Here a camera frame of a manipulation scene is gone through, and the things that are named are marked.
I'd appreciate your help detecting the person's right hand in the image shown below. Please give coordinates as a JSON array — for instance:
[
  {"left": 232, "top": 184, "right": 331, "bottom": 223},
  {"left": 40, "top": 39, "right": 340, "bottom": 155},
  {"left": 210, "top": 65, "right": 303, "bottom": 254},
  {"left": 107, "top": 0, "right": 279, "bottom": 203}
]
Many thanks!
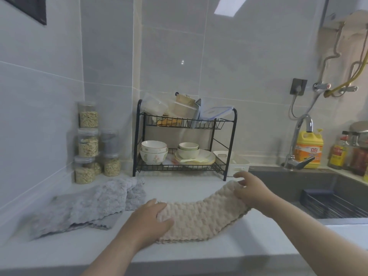
[{"left": 233, "top": 170, "right": 279, "bottom": 218}]

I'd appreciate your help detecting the person's left hand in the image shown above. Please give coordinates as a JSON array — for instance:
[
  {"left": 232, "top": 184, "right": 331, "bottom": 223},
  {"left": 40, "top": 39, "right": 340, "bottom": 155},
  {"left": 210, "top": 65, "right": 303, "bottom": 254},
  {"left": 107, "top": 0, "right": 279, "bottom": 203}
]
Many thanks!
[{"left": 120, "top": 199, "right": 175, "bottom": 251}]

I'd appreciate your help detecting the beige fluffy towel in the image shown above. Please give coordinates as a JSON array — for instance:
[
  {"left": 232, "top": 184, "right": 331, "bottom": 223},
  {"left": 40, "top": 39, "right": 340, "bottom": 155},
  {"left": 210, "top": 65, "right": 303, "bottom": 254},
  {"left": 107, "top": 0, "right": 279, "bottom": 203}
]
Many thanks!
[{"left": 155, "top": 181, "right": 251, "bottom": 243}]

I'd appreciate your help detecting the grey fluffy towel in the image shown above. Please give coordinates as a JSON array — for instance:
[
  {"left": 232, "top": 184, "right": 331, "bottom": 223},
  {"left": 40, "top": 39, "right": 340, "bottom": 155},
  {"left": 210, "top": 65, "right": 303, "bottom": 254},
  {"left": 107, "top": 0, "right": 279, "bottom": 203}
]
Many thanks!
[{"left": 30, "top": 177, "right": 146, "bottom": 240}]

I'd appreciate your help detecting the person's right forearm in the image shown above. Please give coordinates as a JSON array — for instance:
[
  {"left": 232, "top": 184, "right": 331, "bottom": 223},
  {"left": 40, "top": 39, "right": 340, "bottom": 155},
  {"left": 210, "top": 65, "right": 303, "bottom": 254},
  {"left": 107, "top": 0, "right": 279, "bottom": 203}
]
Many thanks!
[{"left": 258, "top": 195, "right": 368, "bottom": 276}]

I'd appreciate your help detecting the grey kitchen sink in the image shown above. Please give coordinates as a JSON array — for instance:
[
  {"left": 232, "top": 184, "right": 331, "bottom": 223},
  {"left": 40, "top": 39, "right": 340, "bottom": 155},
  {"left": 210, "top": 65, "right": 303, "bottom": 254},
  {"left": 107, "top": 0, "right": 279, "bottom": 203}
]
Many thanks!
[{"left": 248, "top": 166, "right": 368, "bottom": 219}]

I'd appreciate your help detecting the white plastic basket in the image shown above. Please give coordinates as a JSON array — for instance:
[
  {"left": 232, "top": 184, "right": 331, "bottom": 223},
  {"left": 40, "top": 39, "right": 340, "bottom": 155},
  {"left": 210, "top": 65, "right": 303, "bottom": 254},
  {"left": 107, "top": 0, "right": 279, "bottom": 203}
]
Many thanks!
[{"left": 212, "top": 151, "right": 251, "bottom": 178}]

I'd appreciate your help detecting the pale yellow plate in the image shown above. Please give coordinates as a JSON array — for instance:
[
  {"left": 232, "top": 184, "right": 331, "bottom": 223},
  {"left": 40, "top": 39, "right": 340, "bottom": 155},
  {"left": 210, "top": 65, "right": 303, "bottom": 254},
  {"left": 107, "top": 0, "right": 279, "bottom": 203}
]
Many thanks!
[{"left": 174, "top": 160, "right": 215, "bottom": 166}]

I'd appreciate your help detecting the dark blue sink rack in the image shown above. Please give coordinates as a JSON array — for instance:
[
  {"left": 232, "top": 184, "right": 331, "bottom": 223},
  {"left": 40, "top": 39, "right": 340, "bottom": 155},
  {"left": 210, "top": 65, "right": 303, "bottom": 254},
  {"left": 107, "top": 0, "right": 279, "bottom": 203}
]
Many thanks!
[{"left": 300, "top": 189, "right": 368, "bottom": 219}]

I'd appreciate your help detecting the cream plate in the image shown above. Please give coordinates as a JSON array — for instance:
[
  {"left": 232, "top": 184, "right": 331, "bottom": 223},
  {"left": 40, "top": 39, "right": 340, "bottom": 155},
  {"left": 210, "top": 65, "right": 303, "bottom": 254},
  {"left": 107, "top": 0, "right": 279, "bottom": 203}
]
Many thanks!
[{"left": 174, "top": 148, "right": 216, "bottom": 166}]

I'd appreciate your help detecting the white floral bowl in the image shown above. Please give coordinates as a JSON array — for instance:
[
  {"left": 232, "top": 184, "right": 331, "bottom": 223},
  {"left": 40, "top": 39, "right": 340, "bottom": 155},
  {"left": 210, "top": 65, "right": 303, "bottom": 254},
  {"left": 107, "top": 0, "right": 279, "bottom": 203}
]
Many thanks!
[{"left": 139, "top": 149, "right": 169, "bottom": 166}]

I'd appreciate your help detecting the yellow detergent bottle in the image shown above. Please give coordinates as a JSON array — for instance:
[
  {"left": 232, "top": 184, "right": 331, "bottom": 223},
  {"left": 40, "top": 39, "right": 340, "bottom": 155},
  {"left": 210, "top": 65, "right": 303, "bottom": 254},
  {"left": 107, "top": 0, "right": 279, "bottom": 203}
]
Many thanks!
[{"left": 294, "top": 128, "right": 325, "bottom": 169}]

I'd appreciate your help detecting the white bowl red rim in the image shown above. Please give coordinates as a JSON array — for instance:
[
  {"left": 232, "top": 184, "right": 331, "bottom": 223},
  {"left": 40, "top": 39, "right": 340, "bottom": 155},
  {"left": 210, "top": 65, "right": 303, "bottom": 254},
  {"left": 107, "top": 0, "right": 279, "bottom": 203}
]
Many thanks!
[{"left": 140, "top": 140, "right": 168, "bottom": 153}]

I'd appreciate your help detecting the cream bowl green rim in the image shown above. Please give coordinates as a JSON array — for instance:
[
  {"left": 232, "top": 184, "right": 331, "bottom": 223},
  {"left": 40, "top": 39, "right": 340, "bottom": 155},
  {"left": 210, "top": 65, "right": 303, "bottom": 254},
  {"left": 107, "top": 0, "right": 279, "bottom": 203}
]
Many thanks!
[{"left": 177, "top": 147, "right": 200, "bottom": 160}]

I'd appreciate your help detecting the clear empty jar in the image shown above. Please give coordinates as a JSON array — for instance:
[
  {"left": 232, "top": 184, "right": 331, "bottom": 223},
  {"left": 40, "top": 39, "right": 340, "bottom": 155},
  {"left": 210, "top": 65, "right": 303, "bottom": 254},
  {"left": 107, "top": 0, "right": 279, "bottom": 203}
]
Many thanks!
[{"left": 99, "top": 129, "right": 119, "bottom": 155}]

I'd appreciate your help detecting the chrome kitchen faucet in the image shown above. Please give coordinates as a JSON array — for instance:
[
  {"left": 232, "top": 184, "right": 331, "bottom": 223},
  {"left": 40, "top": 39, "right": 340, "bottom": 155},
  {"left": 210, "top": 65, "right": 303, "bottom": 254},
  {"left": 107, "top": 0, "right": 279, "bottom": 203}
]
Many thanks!
[{"left": 283, "top": 114, "right": 315, "bottom": 171}]

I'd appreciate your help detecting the sauce bottle yellow label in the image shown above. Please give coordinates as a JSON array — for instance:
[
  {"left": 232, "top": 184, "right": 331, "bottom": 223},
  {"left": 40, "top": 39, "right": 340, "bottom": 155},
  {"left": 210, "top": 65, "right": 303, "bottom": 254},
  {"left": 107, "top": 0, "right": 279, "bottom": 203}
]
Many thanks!
[{"left": 327, "top": 131, "right": 350, "bottom": 170}]

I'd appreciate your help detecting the clear lid blue rim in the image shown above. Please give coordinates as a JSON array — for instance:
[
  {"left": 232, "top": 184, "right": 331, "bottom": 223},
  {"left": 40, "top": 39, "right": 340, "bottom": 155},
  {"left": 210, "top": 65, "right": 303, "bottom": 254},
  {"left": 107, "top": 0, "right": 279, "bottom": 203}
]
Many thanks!
[{"left": 201, "top": 105, "right": 234, "bottom": 121}]

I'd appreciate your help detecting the grey blue container lid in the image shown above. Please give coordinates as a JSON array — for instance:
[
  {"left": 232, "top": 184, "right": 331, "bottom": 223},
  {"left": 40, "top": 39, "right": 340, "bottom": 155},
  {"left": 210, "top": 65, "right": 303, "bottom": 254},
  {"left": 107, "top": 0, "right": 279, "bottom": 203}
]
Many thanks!
[{"left": 191, "top": 98, "right": 202, "bottom": 129}]

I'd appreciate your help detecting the yellow orange cloth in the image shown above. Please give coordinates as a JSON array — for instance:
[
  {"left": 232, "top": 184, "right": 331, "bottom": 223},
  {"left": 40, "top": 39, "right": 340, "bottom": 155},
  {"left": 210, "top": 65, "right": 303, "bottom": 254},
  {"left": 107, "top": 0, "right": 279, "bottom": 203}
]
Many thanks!
[{"left": 156, "top": 117, "right": 182, "bottom": 127}]

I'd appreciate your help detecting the stainless steel pot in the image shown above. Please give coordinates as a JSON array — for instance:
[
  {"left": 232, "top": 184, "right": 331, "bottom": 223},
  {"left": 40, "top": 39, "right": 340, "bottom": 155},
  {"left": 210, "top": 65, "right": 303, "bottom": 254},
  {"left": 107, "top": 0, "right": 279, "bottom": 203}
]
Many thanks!
[{"left": 343, "top": 121, "right": 368, "bottom": 147}]

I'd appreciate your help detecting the grey corrugated pipe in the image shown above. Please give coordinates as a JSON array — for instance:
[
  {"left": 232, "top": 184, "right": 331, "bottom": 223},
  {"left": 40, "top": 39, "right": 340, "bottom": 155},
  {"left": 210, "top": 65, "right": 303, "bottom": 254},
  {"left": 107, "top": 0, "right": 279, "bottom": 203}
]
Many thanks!
[
  {"left": 348, "top": 40, "right": 368, "bottom": 88},
  {"left": 319, "top": 23, "right": 345, "bottom": 85}
]

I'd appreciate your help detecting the black wire dish rack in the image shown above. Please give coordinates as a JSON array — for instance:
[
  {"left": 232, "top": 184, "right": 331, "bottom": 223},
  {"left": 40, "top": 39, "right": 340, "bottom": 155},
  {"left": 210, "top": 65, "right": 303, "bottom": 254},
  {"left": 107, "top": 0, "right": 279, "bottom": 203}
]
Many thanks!
[{"left": 133, "top": 99, "right": 238, "bottom": 181}]

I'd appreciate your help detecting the grey power cable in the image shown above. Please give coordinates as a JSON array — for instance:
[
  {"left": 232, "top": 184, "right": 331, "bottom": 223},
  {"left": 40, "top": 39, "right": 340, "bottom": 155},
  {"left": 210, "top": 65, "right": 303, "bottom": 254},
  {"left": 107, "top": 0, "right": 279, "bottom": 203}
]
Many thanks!
[{"left": 290, "top": 94, "right": 300, "bottom": 119}]

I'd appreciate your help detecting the grey braided faucet hose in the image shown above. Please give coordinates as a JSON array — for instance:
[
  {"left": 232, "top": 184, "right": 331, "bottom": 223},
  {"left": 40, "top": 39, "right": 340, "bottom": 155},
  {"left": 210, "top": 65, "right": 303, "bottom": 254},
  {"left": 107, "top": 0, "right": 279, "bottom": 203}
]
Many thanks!
[{"left": 306, "top": 92, "right": 321, "bottom": 115}]

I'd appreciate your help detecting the black wall socket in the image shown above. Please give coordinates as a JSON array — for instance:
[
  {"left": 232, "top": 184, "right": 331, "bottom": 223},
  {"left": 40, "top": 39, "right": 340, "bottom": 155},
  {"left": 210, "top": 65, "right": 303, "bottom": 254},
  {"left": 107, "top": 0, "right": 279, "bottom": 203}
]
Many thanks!
[{"left": 289, "top": 78, "right": 308, "bottom": 96}]

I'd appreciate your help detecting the yellow gas hose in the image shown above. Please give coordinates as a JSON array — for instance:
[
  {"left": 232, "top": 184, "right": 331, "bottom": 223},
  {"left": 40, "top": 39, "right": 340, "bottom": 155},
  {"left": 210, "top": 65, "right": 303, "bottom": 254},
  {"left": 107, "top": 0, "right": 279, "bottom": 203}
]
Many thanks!
[{"left": 323, "top": 48, "right": 368, "bottom": 98}]

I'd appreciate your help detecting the grey wall cabinet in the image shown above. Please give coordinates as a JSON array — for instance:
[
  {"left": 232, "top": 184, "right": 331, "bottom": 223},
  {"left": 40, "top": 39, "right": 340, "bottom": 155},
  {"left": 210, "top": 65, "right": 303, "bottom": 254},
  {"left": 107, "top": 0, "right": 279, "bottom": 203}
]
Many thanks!
[{"left": 0, "top": 0, "right": 47, "bottom": 26}]

